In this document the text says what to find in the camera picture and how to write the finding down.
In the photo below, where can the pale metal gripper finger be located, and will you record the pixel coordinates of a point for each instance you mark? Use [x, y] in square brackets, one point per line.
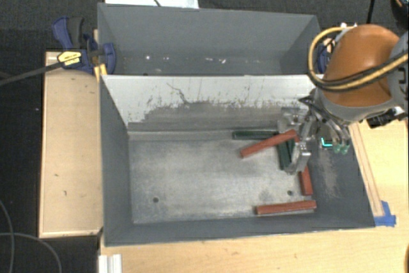
[289, 122]
[298, 158]

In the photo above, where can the black cylinder on white bracket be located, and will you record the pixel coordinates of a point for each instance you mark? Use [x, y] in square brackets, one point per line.
[381, 118]

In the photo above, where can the dark green flat block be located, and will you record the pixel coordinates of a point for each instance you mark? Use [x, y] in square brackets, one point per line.
[252, 135]
[284, 155]

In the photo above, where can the red-brown flat block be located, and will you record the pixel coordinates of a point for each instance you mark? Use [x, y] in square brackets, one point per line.
[306, 181]
[284, 207]
[265, 144]

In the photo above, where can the grey metal bin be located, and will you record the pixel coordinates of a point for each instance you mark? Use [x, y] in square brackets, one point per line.
[204, 169]

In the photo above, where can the pale wood flat board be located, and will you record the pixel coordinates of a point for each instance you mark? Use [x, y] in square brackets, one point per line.
[70, 150]

